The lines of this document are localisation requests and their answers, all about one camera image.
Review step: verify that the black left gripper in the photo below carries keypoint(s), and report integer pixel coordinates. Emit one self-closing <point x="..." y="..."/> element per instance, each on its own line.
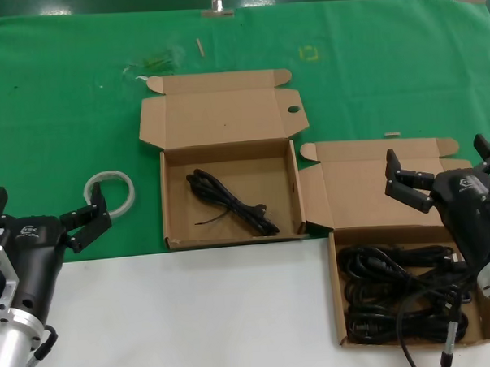
<point x="37" y="257"/>

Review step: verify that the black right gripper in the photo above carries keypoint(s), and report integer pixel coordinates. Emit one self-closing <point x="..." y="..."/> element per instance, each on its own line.
<point x="467" y="206"/>

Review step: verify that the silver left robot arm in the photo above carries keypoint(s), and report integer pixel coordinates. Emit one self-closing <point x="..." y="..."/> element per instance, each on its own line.
<point x="12" y="348"/>

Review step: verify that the cardboard box without hole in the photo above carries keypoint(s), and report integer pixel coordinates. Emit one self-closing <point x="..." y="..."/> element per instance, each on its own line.
<point x="359" y="186"/>

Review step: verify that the cardboard box with round hole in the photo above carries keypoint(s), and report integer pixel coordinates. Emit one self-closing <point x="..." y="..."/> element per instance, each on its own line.
<point x="226" y="123"/>

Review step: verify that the small tan block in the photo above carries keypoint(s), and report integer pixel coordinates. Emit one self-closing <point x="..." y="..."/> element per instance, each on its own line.
<point x="391" y="134"/>

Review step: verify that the clear tape roll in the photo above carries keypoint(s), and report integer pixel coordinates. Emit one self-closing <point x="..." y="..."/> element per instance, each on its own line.
<point x="128" y="196"/>

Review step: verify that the green table cloth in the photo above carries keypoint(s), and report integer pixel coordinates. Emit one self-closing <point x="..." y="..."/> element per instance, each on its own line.
<point x="42" y="99"/>

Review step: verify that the white paper scrap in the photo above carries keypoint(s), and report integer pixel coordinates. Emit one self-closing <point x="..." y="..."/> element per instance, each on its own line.
<point x="141" y="77"/>

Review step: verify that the thin wooden stick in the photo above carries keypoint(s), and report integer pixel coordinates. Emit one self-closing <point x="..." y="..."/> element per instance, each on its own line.
<point x="200" y="47"/>

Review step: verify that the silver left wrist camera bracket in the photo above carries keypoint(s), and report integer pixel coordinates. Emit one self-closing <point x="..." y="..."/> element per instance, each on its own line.
<point x="1" y="283"/>

